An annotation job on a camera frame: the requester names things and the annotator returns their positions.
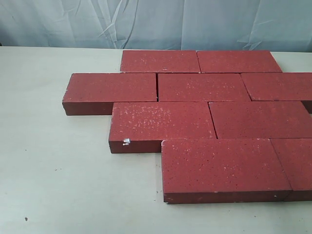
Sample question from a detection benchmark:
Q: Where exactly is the red brick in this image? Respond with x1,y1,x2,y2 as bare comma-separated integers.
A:
108,102,216,154
240,73,312,113
197,50,282,73
161,138,292,204
120,50,200,73
158,73,251,102
209,101,312,139
62,73,157,116
271,138,312,202

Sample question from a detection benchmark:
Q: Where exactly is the red brick top back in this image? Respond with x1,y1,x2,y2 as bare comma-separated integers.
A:
62,73,157,116

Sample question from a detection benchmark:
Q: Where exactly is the blue-grey backdrop cloth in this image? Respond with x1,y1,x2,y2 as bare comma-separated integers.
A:
0,0,312,52

